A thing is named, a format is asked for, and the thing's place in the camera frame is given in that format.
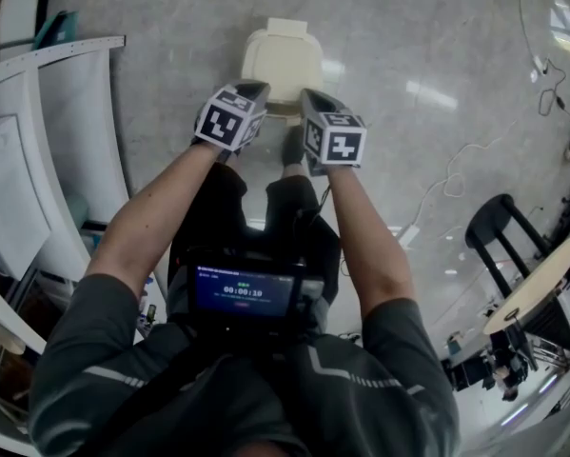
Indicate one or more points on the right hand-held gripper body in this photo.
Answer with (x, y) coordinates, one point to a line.
(341, 143)

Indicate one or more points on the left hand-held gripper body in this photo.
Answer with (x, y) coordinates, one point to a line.
(222, 122)

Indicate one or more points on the white container lid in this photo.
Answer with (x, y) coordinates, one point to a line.
(282, 62)

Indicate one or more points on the person's left forearm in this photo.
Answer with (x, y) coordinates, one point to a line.
(146, 217)

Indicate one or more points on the person's right forearm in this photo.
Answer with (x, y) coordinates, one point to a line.
(370, 241)

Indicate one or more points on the person's black shoe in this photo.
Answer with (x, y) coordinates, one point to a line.
(294, 145)

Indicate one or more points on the person's black shorts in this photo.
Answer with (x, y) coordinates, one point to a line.
(227, 207)

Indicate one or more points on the white power strip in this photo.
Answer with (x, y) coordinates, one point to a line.
(540, 67)
(409, 236)

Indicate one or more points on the white shelving unit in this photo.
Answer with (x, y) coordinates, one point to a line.
(75, 112)

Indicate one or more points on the black stool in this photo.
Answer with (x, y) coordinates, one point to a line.
(489, 222)

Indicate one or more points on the chest-mounted black monitor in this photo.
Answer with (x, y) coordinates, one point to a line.
(244, 293)

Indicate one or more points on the teal box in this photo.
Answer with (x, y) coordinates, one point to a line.
(56, 29)

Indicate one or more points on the white boxy appliance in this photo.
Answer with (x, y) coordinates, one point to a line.
(8, 198)

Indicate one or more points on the round wooden table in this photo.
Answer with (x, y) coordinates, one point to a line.
(536, 284)

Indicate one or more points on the person's grey shirt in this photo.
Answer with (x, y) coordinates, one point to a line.
(246, 398)

